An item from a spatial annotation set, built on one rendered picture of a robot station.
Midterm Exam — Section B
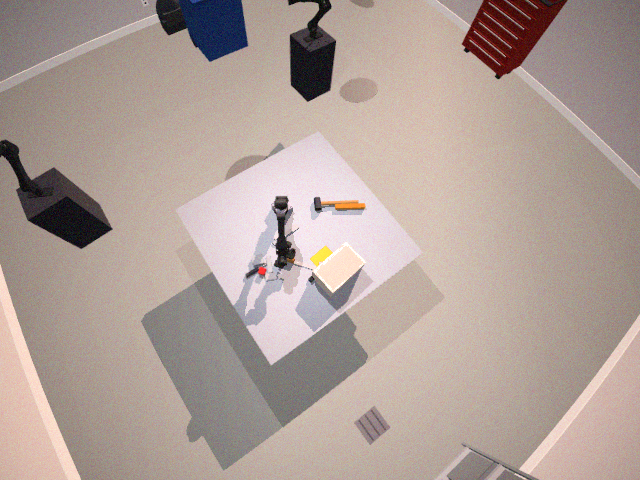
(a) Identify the beige rectangular box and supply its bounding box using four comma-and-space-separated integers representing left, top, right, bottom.
308, 242, 366, 297

